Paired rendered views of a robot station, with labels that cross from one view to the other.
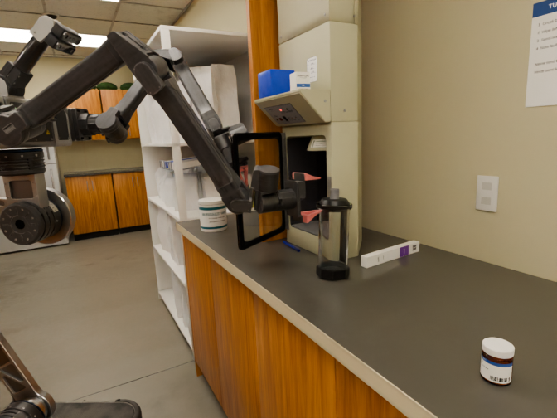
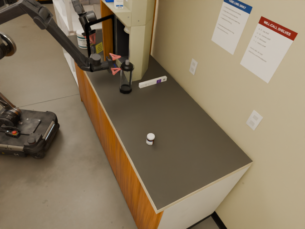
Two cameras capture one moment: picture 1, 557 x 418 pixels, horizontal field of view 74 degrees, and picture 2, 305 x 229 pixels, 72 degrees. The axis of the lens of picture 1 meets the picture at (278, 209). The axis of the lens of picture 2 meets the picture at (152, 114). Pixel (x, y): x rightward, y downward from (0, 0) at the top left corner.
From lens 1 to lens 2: 0.73 m
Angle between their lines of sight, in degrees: 33
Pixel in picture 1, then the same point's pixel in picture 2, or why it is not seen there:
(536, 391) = (157, 147)
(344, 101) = (138, 16)
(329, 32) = not seen: outside the picture
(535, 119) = (212, 47)
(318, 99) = (125, 16)
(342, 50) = not seen: outside the picture
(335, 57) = not seen: outside the picture
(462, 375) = (141, 140)
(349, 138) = (140, 33)
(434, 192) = (179, 56)
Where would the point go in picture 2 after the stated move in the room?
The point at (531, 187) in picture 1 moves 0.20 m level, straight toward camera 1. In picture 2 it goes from (204, 72) to (192, 83)
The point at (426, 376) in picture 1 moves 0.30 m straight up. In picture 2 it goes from (131, 139) to (134, 104)
